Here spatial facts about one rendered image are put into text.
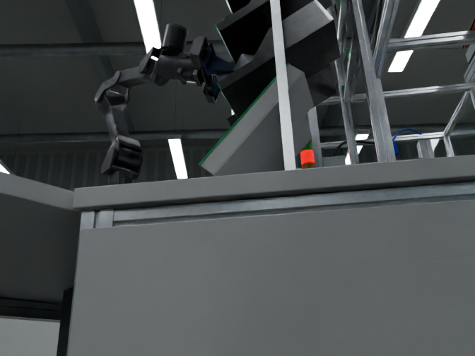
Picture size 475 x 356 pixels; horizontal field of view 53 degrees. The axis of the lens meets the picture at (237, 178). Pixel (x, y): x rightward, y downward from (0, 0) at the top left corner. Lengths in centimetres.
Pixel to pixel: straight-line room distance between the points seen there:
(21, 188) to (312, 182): 37
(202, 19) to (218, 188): 677
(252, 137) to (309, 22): 28
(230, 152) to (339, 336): 49
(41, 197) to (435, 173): 51
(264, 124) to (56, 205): 47
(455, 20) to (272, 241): 774
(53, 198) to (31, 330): 936
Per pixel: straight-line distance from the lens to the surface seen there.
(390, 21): 229
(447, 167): 66
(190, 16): 732
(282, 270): 59
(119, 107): 143
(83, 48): 701
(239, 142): 95
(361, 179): 63
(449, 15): 811
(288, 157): 88
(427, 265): 61
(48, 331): 991
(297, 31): 108
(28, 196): 67
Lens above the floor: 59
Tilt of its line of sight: 24 degrees up
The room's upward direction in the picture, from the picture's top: 2 degrees counter-clockwise
